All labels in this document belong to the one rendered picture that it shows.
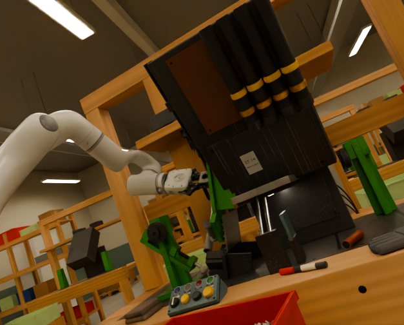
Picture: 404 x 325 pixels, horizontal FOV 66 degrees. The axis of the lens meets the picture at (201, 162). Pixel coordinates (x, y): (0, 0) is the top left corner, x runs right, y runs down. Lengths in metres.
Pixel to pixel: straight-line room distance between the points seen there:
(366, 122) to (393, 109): 0.11
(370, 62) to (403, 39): 10.67
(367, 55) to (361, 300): 11.58
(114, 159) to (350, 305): 0.85
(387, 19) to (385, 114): 0.36
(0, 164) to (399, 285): 0.97
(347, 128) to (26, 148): 1.18
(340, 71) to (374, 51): 1.20
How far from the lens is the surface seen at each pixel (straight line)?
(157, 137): 1.41
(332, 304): 0.80
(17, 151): 0.98
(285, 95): 0.85
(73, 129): 1.14
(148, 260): 1.62
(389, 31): 1.46
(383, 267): 0.78
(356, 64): 12.01
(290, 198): 1.15
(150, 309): 1.05
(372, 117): 1.46
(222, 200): 1.03
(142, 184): 1.23
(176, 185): 1.17
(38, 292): 6.95
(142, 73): 1.66
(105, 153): 1.17
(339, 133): 1.45
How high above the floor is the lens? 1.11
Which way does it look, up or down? 9 degrees up
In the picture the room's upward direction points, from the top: 22 degrees counter-clockwise
